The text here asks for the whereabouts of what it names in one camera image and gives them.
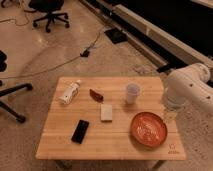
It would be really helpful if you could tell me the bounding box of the white sponge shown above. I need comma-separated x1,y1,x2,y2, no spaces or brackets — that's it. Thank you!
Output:
101,104,112,121

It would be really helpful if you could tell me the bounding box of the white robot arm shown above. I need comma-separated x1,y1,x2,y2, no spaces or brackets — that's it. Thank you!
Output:
162,63,213,123

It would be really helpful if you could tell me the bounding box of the orange ceramic bowl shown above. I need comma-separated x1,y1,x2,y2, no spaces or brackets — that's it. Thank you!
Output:
130,112,168,148

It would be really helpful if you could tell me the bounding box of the red-brown small object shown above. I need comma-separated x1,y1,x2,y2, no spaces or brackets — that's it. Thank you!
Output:
90,90,104,102

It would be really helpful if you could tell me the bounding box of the wooden table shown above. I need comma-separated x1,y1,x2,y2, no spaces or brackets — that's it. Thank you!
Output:
36,77,186,160

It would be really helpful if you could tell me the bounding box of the black floor mat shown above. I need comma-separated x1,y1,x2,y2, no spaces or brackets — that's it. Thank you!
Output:
105,28,127,44

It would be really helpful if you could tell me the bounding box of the black smartphone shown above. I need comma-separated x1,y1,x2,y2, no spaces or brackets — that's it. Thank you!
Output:
71,120,89,144

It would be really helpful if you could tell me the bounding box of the white plastic bottle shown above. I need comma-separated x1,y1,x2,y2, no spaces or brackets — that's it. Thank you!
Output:
59,80,81,104

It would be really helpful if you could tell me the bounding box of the black office chair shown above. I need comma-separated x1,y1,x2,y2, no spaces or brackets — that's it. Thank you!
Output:
29,0,70,33

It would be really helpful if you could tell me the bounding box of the black chair base left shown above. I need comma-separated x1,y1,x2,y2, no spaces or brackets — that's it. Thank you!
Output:
0,49,34,124

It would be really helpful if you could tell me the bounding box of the long white rail platform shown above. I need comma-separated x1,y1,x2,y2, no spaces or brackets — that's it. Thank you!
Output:
81,0,213,80

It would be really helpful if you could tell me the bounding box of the black floor cable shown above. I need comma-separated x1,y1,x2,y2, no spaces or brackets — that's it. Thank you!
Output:
0,24,111,80

